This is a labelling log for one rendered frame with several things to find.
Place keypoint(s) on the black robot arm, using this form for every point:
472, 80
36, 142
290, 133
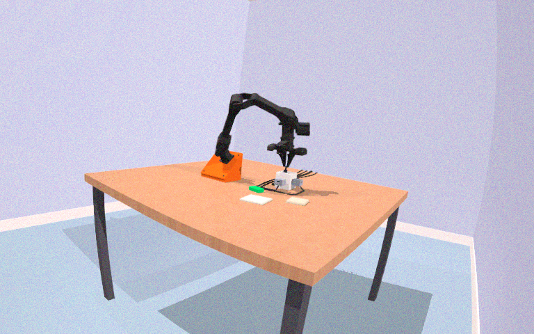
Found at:
287, 116

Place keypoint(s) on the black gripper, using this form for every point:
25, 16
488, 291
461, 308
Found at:
292, 152

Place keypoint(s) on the green rectangular block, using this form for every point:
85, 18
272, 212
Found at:
256, 189

